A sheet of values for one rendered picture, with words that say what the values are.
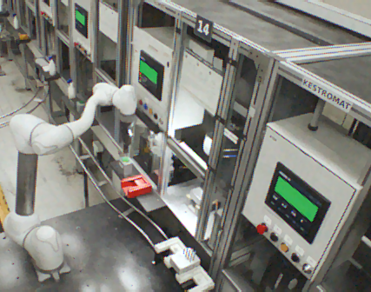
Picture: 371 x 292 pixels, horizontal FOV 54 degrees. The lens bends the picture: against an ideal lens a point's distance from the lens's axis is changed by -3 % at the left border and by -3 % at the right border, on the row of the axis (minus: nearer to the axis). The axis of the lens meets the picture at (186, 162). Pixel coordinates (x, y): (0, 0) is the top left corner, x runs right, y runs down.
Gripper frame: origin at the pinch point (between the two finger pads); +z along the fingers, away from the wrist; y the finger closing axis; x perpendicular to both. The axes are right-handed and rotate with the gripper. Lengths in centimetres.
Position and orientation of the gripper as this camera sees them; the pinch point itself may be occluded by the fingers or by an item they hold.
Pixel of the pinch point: (125, 148)
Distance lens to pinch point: 237.9
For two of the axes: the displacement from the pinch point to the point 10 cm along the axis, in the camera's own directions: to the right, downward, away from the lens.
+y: -5.4, -5.4, 6.4
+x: -8.3, 2.3, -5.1
